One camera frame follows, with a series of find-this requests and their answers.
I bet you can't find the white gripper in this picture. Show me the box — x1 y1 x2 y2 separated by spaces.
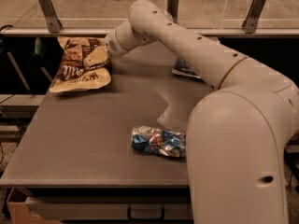
83 21 147 67

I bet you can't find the brown sea salt chip bag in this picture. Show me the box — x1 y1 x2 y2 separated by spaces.
50 36 112 93

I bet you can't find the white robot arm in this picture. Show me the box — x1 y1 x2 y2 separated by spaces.
106 0 299 224

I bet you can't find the blue vinegar chip bag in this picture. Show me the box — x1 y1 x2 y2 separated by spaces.
172 59 200 79

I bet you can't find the crushed blue silver can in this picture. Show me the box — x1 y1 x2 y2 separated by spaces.
131 126 186 158

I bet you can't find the white table drawer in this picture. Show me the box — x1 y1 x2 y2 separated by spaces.
25 196 192 221

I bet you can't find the cardboard box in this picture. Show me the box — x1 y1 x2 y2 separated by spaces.
7 189 60 224

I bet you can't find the left metal bracket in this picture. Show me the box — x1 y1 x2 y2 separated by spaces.
38 0 62 34

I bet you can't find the metal bracket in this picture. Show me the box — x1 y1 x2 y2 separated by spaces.
38 0 62 34
242 0 266 34
167 0 179 22

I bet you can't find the middle metal bracket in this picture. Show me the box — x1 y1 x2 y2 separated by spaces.
167 0 179 22

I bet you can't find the metal rail beam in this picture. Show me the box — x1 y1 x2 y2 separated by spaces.
1 27 299 38

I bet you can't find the right metal bracket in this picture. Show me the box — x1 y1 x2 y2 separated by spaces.
242 0 266 34

